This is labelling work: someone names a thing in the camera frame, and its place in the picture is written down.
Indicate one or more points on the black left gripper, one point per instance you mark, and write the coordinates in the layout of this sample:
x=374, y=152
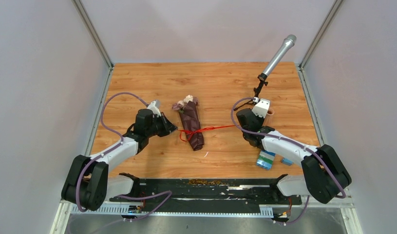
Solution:
x=168, y=126

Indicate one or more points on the red ribbon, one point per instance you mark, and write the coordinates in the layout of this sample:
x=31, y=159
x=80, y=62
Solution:
x=201, y=130

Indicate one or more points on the maroon flower bouquet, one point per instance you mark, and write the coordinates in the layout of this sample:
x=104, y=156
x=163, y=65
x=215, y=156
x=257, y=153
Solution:
x=188, y=113

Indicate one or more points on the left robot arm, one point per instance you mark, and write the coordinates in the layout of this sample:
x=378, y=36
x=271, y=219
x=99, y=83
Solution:
x=87, y=184

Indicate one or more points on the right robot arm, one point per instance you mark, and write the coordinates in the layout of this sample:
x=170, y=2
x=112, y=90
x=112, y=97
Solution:
x=324, y=175

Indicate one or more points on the pink ribbed vase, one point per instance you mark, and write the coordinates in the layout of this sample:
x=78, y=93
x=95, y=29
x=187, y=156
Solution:
x=270, y=112

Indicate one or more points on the colourful toy block stack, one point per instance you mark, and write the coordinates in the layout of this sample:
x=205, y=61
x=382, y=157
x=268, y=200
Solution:
x=265, y=159

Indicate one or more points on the black tripod stand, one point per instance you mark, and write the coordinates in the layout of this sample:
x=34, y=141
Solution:
x=258, y=92

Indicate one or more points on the blue triangular toy block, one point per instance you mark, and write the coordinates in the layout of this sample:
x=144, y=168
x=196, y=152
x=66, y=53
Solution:
x=286, y=161

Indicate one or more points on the silver microphone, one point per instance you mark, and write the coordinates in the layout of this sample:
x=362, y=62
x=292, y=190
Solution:
x=287, y=44

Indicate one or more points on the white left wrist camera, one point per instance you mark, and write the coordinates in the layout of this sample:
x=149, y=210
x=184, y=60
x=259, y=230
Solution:
x=154, y=107

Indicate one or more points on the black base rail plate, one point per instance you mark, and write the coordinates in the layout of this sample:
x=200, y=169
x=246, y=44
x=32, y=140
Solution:
x=216, y=196

